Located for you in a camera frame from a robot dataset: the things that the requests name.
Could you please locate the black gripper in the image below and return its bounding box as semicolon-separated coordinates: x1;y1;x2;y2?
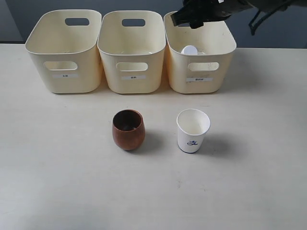
170;0;235;29

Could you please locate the clear plastic bottle white cap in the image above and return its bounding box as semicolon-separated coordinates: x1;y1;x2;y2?
181;45;206;55

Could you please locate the white paper cup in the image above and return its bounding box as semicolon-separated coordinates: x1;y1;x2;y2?
176;109;211;153

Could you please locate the brown wooden cup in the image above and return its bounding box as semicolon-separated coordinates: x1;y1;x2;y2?
112;109;145;151

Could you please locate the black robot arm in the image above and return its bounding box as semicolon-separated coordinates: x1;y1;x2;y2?
171;0;293;29

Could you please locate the right cream plastic bin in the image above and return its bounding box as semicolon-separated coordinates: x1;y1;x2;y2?
164;12;236;94

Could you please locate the cream plastic bin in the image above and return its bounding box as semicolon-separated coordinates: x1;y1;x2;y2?
164;12;236;94
25;9;103;94
97;10;166;94

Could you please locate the middle cream plastic bin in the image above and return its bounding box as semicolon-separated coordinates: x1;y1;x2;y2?
97;10;166;94

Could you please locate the left cream plastic bin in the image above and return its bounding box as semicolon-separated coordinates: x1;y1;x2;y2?
25;9;103;94

